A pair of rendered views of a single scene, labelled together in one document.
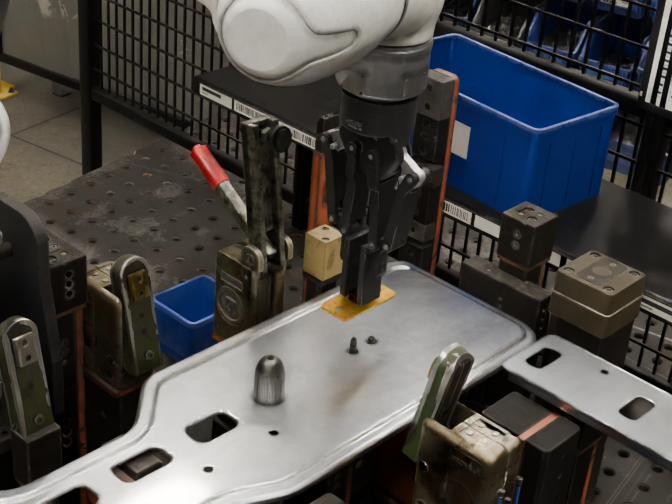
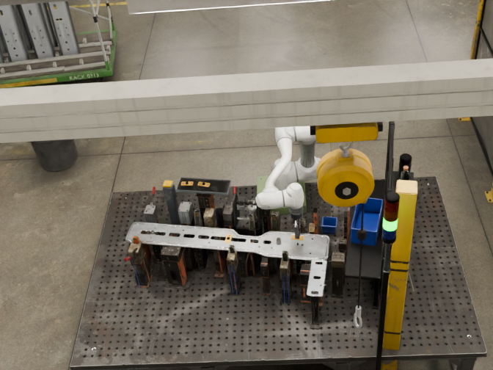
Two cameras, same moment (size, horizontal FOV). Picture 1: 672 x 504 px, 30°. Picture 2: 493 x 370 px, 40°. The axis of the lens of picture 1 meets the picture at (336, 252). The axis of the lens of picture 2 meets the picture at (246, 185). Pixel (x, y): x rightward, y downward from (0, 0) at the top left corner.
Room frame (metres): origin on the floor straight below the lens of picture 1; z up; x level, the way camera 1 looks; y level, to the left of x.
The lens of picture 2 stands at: (-0.48, -2.60, 4.26)
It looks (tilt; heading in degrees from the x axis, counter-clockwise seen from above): 42 degrees down; 63
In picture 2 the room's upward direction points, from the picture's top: 6 degrees counter-clockwise
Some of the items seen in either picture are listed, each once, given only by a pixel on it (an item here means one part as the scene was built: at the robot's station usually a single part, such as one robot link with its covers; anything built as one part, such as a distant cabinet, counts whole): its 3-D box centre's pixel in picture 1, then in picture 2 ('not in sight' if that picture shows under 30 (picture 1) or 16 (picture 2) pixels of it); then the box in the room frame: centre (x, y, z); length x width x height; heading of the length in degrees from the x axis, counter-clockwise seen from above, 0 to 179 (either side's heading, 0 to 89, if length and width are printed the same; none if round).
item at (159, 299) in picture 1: (197, 324); (329, 225); (1.55, 0.19, 0.74); 0.11 x 0.10 x 0.09; 139
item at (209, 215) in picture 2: not in sight; (212, 232); (0.77, 0.50, 0.89); 0.13 x 0.11 x 0.38; 49
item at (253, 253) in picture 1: (252, 257); not in sight; (1.21, 0.09, 1.06); 0.03 x 0.01 x 0.03; 49
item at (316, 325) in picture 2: not in sight; (315, 307); (1.00, -0.41, 0.84); 0.11 x 0.06 x 0.29; 49
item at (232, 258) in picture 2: not in sight; (233, 271); (0.72, 0.11, 0.87); 0.12 x 0.09 x 0.35; 49
